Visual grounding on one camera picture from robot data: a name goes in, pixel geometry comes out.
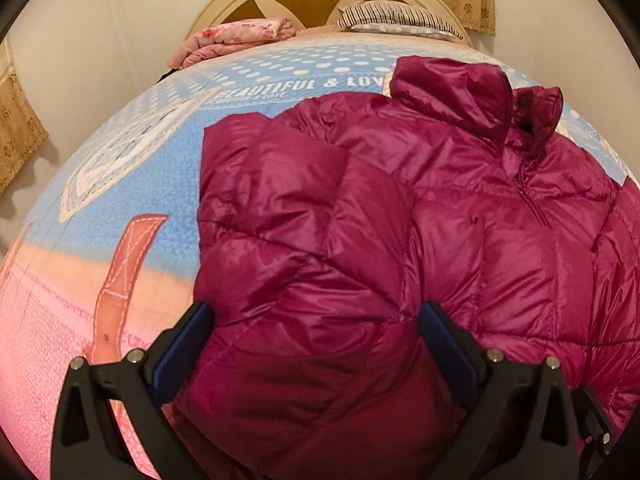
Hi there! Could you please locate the folded pink floral blanket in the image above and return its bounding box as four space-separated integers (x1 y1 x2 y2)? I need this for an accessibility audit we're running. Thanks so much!
167 16 297 70

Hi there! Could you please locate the striped pillow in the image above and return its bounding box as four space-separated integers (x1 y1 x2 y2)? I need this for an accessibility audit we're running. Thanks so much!
337 1 453 31

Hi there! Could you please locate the cream wooden headboard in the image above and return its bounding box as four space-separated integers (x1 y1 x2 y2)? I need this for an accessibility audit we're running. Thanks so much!
190 0 473 50

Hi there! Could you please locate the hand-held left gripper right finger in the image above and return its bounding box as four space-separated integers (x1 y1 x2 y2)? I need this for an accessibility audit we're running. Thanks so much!
418 301 590 480

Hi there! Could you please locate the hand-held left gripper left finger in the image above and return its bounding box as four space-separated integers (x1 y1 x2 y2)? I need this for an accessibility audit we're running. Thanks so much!
50 301 215 480

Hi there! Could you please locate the magenta puffer jacket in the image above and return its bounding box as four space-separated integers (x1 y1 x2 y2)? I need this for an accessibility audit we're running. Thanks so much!
172 55 640 480

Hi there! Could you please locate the printed blue and pink blanket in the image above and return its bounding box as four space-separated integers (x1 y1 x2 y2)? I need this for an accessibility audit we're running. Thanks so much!
0 30 640 480

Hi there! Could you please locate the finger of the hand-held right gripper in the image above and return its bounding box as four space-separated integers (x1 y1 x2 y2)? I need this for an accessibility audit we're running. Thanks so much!
570 387 619 467

